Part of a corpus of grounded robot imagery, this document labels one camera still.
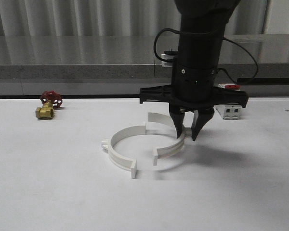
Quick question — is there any white half clamp ring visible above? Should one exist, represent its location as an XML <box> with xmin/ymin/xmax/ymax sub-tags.
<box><xmin>101</xmin><ymin>122</ymin><xmax>147</xmax><ymax>179</ymax></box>
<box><xmin>145</xmin><ymin>112</ymin><xmax>192</xmax><ymax>166</ymax></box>

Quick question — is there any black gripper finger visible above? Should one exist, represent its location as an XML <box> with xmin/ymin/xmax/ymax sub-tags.
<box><xmin>191</xmin><ymin>109</ymin><xmax>214</xmax><ymax>141</ymax></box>
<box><xmin>169</xmin><ymin>104</ymin><xmax>185</xmax><ymax>138</ymax></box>

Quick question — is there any brass valve with red handle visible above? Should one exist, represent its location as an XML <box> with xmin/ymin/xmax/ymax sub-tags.
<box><xmin>35</xmin><ymin>90</ymin><xmax>63</xmax><ymax>119</ymax></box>

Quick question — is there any grey stone counter ledge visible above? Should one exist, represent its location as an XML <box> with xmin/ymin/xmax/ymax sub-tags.
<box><xmin>0</xmin><ymin>35</ymin><xmax>289</xmax><ymax>98</ymax></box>

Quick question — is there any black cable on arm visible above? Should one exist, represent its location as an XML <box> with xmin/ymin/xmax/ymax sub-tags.
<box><xmin>153</xmin><ymin>28</ymin><xmax>259</xmax><ymax>85</ymax></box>

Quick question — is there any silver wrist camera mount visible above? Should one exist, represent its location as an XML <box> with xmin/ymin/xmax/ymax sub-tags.
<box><xmin>161</xmin><ymin>49</ymin><xmax>178</xmax><ymax>67</ymax></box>

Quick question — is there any white circuit breaker red switch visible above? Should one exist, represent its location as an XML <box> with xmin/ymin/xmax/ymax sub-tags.
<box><xmin>215</xmin><ymin>83</ymin><xmax>242</xmax><ymax>120</ymax></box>

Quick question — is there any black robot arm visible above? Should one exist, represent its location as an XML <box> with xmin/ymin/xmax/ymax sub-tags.
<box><xmin>140</xmin><ymin>0</ymin><xmax>249</xmax><ymax>140</ymax></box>

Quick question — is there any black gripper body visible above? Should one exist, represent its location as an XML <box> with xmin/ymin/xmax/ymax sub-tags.
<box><xmin>140</xmin><ymin>58</ymin><xmax>249</xmax><ymax>113</ymax></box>

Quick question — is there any grey pleated curtain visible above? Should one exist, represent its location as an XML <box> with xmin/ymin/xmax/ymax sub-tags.
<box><xmin>0</xmin><ymin>0</ymin><xmax>289</xmax><ymax>37</ymax></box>

